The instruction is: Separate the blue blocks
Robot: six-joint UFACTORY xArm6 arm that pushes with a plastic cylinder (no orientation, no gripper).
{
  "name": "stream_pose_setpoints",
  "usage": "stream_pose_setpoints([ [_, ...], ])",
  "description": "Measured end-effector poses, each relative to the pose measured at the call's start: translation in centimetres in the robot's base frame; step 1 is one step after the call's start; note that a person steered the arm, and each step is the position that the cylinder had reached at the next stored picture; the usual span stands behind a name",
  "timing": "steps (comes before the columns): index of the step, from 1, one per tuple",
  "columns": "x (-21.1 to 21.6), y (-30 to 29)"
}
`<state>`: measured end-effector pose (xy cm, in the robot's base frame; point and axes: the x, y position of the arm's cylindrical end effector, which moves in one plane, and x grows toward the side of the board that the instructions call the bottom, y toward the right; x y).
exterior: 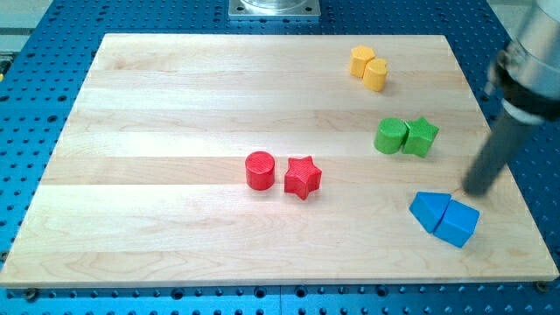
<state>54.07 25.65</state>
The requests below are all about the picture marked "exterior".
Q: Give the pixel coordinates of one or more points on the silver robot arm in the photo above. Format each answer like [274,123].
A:
[527,68]

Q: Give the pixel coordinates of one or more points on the red cylinder block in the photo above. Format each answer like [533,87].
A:
[260,170]

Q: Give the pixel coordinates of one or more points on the red star block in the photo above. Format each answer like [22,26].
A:
[302,177]

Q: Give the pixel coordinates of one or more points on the wooden board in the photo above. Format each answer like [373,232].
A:
[147,187]

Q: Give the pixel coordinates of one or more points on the green cylinder block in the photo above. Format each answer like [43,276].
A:
[390,135]

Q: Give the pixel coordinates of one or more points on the yellow heart block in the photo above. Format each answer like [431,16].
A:
[375,74]

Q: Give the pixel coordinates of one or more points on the yellow hexagon block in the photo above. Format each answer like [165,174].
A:
[359,57]

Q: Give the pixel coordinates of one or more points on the green star block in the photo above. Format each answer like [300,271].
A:
[421,135]

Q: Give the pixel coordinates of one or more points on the blue triangle block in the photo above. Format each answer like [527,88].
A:
[429,208]

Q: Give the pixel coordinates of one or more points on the blue cube block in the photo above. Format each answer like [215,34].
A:
[458,224]

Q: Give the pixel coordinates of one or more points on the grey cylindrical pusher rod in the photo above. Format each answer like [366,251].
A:
[509,132]

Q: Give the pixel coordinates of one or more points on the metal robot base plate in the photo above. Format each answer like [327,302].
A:
[274,9]

